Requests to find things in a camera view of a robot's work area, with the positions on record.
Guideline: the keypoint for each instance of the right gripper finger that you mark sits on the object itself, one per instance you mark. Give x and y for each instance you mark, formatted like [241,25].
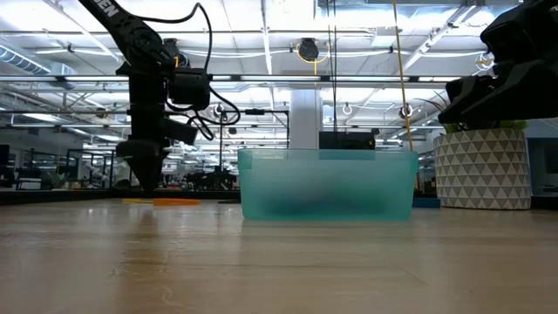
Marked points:
[471,88]
[514,102]

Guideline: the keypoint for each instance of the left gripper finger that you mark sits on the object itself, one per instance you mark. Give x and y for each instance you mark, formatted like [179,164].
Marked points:
[148,174]

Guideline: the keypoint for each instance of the yellow rubber band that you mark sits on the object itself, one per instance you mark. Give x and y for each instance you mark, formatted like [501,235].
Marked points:
[137,201]

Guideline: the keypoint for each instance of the orange rubber band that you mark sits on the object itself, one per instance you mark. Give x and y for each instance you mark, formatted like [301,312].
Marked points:
[178,202]

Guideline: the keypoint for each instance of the thin dark grey rubber band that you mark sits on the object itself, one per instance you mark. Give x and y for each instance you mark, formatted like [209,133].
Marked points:
[226,201]

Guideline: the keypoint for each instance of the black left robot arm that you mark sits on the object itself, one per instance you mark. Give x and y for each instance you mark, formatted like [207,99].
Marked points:
[131,30]

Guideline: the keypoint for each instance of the teal translucent plastic bin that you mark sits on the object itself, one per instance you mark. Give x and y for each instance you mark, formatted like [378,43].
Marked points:
[327,183]

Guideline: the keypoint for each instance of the succulent in white patterned pot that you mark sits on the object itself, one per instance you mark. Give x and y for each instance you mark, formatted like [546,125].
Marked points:
[481,170]

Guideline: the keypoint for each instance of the black background cabinet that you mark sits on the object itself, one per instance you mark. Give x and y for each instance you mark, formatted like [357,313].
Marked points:
[344,140]

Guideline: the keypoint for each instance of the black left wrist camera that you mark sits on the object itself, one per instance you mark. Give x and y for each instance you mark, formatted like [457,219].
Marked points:
[179,131]

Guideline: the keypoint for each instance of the silver ceiling air duct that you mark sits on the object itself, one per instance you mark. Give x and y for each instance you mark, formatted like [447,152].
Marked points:
[22,61]

